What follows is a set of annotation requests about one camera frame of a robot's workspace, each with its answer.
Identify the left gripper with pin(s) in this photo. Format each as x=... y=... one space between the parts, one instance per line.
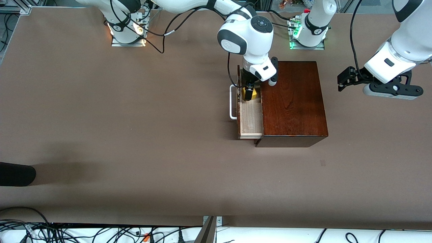
x=359 y=78

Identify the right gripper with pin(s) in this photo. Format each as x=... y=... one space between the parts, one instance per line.
x=249 y=80

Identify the yellow cube block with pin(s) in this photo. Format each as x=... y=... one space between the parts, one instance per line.
x=257 y=93

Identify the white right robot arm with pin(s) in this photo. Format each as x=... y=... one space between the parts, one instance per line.
x=246 y=37

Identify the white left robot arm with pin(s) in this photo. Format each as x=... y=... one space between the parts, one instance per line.
x=317 y=23

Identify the dark brown wooden cabinet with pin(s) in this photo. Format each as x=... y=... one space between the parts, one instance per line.
x=293 y=101

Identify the black rounded cylinder object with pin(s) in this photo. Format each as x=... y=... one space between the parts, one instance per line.
x=17 y=174

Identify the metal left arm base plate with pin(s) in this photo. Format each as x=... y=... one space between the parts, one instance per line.
x=293 y=47

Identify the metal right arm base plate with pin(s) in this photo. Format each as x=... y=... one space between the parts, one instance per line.
x=116 y=44

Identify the grey metal bracket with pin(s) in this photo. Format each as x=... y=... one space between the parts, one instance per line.
x=207 y=233

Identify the aluminium frame rail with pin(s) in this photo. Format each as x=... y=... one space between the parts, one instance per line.
x=17 y=9

